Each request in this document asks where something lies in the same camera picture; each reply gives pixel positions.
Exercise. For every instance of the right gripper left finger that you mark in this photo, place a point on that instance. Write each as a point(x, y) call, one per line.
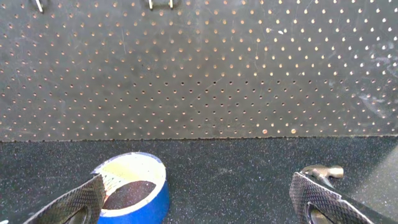
point(84, 199)

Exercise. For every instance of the hammer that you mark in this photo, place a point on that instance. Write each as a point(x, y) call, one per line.
point(323, 171)

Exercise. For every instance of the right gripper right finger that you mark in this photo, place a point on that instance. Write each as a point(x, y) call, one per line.
point(317, 196)

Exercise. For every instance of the black pegboard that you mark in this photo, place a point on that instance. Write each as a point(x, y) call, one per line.
point(199, 71)

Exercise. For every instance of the metal hook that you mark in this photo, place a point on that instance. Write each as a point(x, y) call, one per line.
point(39, 5)
point(150, 4)

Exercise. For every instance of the roll of blue tape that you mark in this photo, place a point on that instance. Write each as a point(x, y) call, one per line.
point(146, 208)

